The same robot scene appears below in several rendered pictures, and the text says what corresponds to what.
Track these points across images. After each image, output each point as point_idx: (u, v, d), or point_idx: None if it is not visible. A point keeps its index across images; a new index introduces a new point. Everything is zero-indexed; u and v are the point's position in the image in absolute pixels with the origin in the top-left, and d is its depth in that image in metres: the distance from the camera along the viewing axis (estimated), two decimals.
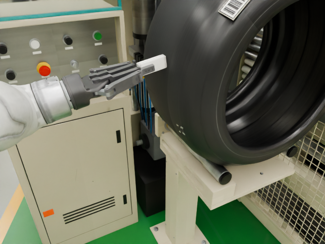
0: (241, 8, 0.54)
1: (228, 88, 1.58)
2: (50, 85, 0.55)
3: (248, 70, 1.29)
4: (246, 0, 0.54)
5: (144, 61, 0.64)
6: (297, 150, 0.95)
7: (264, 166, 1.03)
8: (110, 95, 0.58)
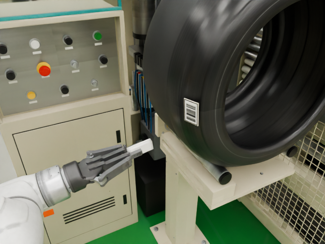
0: (197, 116, 0.63)
1: (228, 88, 1.58)
2: (52, 177, 0.66)
3: (248, 70, 1.29)
4: (196, 108, 0.62)
5: (133, 146, 0.75)
6: (295, 147, 0.94)
7: (264, 166, 1.03)
8: (103, 183, 0.68)
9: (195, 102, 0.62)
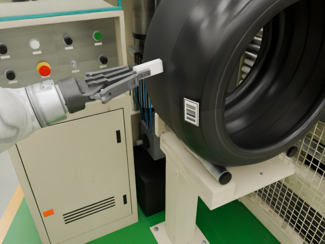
0: (197, 116, 0.63)
1: (228, 88, 1.58)
2: (45, 89, 0.55)
3: (248, 70, 1.29)
4: (196, 108, 0.62)
5: (140, 66, 0.64)
6: (295, 147, 0.94)
7: (264, 166, 1.03)
8: (105, 99, 0.58)
9: (195, 102, 0.62)
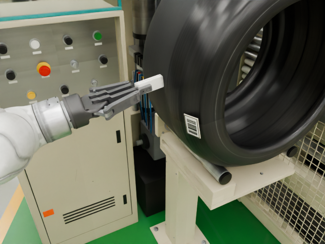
0: (198, 130, 0.65)
1: (228, 88, 1.58)
2: (51, 107, 0.58)
3: (248, 70, 1.29)
4: (196, 123, 0.65)
5: (142, 82, 0.67)
6: (295, 154, 0.96)
7: (264, 166, 1.03)
8: (109, 116, 0.60)
9: (194, 118, 0.64)
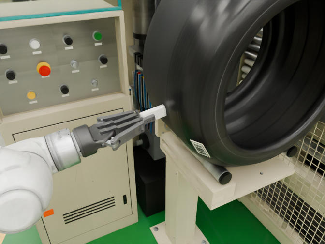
0: (206, 152, 0.71)
1: (228, 88, 1.58)
2: (62, 139, 0.62)
3: (248, 70, 1.29)
4: (202, 147, 0.70)
5: (146, 112, 0.72)
6: (294, 148, 0.94)
7: (264, 166, 1.03)
8: (115, 146, 0.65)
9: (199, 144, 0.69)
